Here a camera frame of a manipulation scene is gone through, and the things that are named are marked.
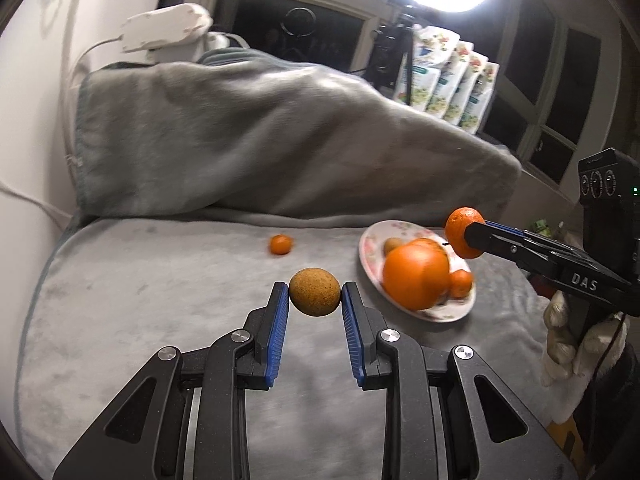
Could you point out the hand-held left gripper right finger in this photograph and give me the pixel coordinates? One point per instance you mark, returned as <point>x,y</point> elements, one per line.
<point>352,332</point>

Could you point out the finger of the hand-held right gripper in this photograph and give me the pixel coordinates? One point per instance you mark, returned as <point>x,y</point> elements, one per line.
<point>505,227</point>
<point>505,250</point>

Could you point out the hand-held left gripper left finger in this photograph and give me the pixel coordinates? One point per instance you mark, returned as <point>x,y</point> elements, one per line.
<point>277,330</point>

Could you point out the small mandarin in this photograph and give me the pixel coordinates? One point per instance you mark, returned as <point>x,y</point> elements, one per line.
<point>457,225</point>
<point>461,284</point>
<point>281,244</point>

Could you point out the brown kiwi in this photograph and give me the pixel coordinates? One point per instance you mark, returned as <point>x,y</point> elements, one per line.
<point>392,246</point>
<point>314,290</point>

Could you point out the floral plate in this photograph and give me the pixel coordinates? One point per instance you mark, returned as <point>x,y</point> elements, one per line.
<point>372,260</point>

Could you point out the large orange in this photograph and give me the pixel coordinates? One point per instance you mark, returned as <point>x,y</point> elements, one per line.
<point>416,275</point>

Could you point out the person's right forearm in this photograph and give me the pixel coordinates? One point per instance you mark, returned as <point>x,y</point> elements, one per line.
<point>615,400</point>

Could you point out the person's right hand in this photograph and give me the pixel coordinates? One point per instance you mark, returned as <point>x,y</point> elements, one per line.
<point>555,345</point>

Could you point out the small green object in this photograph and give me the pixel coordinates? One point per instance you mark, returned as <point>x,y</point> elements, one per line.
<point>545,229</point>

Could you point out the floral packet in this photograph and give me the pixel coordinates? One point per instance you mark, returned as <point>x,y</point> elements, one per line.
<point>457,80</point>
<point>474,92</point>
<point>489,105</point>
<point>425,60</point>

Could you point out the grey fleece blanket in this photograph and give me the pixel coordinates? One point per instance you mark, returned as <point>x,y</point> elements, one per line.
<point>125,300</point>

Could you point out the grey fleece cushion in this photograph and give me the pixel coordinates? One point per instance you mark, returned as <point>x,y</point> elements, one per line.
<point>250,135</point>

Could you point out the black tripod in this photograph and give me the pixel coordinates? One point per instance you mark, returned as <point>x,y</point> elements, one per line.
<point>387,55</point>

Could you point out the white plastic device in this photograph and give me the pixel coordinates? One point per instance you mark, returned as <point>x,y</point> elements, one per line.
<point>165,25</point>

